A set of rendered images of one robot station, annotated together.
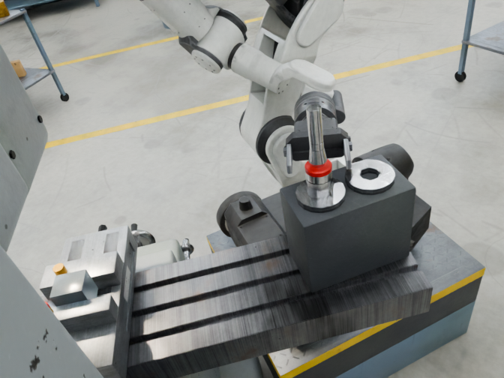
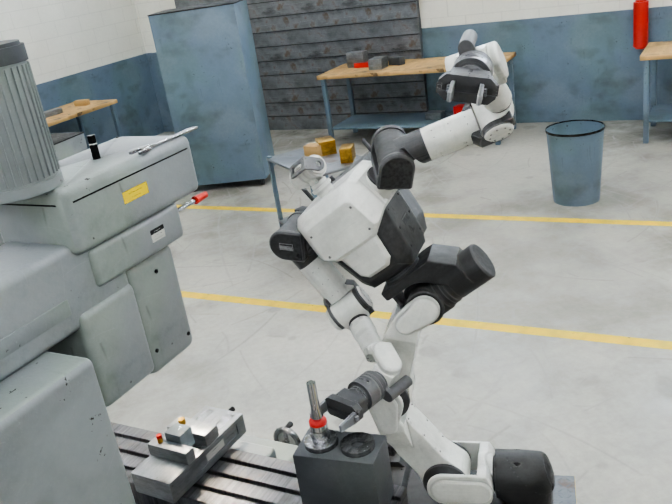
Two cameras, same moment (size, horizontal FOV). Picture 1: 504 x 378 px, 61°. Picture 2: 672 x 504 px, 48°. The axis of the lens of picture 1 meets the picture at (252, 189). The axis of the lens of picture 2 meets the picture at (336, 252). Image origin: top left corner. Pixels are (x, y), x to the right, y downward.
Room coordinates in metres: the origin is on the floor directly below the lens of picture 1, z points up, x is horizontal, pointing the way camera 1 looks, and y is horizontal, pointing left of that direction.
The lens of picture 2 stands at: (-0.70, -1.12, 2.30)
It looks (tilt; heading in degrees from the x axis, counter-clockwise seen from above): 22 degrees down; 34
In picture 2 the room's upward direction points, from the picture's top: 9 degrees counter-clockwise
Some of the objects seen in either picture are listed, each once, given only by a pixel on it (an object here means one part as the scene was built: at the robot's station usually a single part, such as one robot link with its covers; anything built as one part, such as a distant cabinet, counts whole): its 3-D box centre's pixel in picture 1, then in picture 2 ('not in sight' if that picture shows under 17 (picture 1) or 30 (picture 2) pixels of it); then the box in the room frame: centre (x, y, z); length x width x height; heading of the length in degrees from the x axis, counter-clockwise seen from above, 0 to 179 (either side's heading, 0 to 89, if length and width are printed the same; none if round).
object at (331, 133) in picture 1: (316, 131); (355, 400); (0.73, -0.15, 1.16); 0.13 x 0.12 x 0.10; 78
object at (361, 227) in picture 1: (346, 220); (344, 471); (0.60, -0.17, 1.03); 0.22 x 0.12 x 0.20; 101
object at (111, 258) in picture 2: not in sight; (106, 240); (0.51, 0.39, 1.68); 0.34 x 0.24 x 0.10; 3
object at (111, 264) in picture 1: (82, 275); (192, 431); (0.61, 0.37, 1.02); 0.15 x 0.06 x 0.04; 91
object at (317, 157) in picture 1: (316, 137); (314, 401); (0.59, -0.12, 1.24); 0.03 x 0.03 x 0.11
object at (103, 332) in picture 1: (88, 295); (189, 445); (0.59, 0.37, 0.98); 0.35 x 0.15 x 0.11; 1
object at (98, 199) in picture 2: not in sight; (101, 189); (0.54, 0.39, 1.81); 0.47 x 0.26 x 0.16; 3
